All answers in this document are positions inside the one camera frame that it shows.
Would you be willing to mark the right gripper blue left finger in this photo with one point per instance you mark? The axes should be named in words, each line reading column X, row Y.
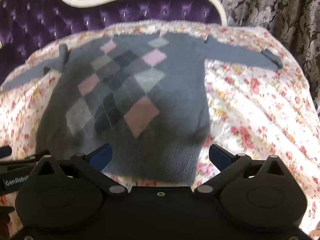
column 100, row 157

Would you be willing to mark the grey argyle knit sweater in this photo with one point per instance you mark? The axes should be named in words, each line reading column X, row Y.
column 142, row 94

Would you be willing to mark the floral quilted bedspread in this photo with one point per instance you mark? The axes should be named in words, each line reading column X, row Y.
column 257, row 111

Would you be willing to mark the purple tufted headboard white frame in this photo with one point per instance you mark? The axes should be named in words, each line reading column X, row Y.
column 29, row 25

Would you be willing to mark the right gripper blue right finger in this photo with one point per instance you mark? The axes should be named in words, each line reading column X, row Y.
column 220, row 157

